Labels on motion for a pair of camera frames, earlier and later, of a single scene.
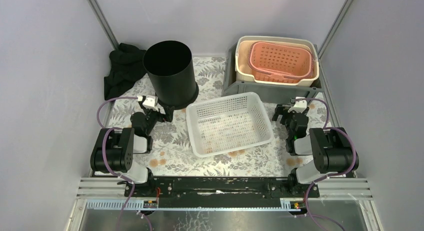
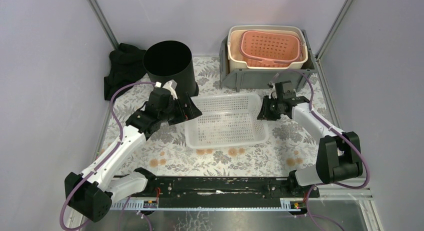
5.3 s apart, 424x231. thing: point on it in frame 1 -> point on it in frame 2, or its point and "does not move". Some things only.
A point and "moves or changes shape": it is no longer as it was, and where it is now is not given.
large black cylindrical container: (170, 65) does not move
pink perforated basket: (276, 63) -> (263, 48)
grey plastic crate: (271, 92) moves or changes shape
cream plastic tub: (245, 73) -> (262, 47)
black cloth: (127, 63) does not move
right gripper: (279, 110) -> (264, 114)
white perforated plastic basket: (228, 124) moves or changes shape
